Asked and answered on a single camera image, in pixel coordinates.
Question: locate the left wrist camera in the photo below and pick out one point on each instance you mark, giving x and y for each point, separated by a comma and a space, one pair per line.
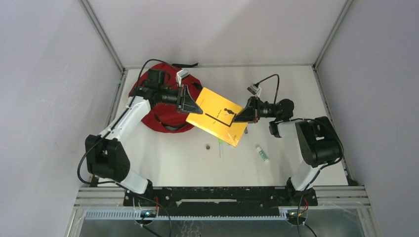
181, 75

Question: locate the aluminium frame rail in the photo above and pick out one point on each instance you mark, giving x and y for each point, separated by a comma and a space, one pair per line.
95, 21

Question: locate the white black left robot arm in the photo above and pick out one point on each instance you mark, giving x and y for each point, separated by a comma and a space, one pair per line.
105, 155

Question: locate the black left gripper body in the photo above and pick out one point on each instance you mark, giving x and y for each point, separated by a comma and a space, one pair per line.
169, 97

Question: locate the yellow notebook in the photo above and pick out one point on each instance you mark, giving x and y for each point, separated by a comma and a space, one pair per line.
217, 117

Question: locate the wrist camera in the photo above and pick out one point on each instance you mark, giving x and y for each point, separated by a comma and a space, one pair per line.
181, 75
254, 89

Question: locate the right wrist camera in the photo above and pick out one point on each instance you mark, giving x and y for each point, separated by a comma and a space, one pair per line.
254, 89

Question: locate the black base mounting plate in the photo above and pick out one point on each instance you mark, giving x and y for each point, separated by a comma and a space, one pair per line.
265, 195

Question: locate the red student backpack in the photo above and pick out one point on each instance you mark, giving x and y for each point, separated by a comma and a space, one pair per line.
164, 118

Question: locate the green capped white pen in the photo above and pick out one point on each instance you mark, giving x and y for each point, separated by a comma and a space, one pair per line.
220, 148

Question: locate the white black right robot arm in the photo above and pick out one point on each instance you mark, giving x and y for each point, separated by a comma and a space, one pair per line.
318, 141

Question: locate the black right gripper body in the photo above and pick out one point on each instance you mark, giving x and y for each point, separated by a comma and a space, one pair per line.
264, 110

